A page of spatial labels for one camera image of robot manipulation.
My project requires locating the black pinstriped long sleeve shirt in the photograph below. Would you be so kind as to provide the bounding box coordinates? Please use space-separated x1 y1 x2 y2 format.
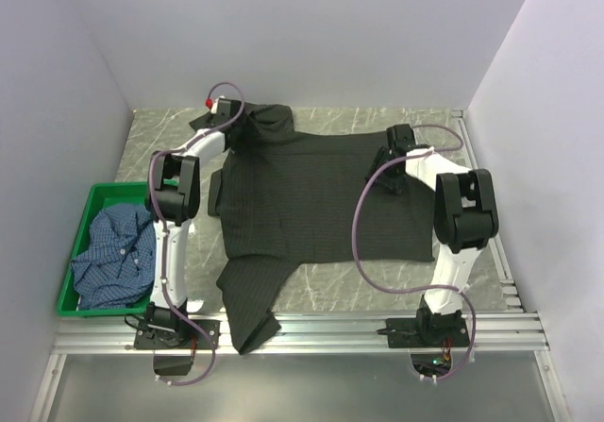
208 104 434 354

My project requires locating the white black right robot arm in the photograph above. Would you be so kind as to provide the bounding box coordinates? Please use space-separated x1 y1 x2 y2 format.
361 124 499 347

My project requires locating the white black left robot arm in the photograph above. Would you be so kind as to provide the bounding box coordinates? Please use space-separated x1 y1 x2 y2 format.
139 96 248 348

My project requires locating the green plastic tray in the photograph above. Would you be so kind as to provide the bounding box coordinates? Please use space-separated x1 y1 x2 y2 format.
57 181 150 317

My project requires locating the blue checked shirt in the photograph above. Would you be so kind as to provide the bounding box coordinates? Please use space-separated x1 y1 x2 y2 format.
71 203 156 311

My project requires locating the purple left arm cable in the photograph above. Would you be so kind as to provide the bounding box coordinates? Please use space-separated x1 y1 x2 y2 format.
146 81 245 387

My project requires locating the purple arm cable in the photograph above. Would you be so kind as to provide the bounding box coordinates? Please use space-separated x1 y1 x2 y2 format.
146 81 245 387
352 124 476 383

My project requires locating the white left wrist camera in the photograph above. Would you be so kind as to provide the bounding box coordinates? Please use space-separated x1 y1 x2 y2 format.
207 96 232 117

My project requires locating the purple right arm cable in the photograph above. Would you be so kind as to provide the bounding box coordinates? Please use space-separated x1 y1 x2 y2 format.
352 124 476 383

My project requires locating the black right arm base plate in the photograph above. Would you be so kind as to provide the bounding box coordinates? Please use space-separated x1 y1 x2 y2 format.
377 315 470 348

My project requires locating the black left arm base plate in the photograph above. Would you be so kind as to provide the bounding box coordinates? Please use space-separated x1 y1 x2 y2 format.
124 315 220 350

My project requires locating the aluminium rail frame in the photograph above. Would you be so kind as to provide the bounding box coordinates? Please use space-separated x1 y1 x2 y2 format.
51 110 551 422

